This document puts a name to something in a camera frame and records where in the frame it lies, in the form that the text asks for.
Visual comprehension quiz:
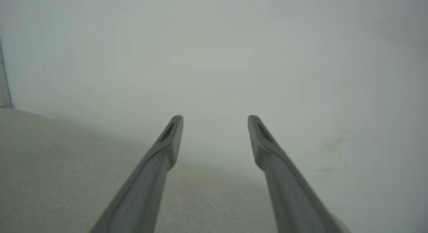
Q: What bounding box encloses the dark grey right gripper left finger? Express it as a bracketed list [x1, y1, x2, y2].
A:
[90, 115, 184, 233]

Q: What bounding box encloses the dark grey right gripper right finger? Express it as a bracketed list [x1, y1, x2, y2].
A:
[247, 115, 352, 233]

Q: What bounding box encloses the grey vertical frame strip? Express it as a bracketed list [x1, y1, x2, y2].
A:
[0, 36, 13, 109]

